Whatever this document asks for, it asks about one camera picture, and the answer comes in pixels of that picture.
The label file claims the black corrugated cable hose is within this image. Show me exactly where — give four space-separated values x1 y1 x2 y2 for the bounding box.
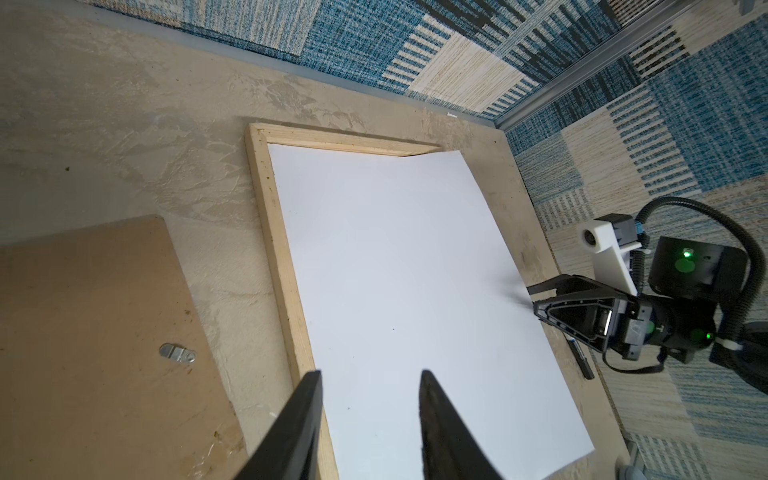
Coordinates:
632 196 768 349

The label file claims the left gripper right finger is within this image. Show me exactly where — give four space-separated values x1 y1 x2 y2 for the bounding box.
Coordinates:
419 370 501 479

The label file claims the black marker pen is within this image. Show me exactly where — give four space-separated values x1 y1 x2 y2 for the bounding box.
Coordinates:
566 337 595 380

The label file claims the grey blue padded object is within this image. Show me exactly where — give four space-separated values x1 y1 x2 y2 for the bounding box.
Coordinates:
616 462 648 480

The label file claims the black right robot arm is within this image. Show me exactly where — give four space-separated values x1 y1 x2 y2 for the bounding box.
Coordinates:
528 236 767 392

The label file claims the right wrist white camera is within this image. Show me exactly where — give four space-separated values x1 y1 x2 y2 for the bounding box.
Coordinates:
577 213 641 296

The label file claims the brown cardboard backing board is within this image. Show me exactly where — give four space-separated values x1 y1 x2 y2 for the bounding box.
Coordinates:
1 215 248 479

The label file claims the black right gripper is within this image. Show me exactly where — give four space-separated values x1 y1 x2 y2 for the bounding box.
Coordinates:
527 274 716 363

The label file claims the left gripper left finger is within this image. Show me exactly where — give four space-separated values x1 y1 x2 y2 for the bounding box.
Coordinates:
235 370 323 480

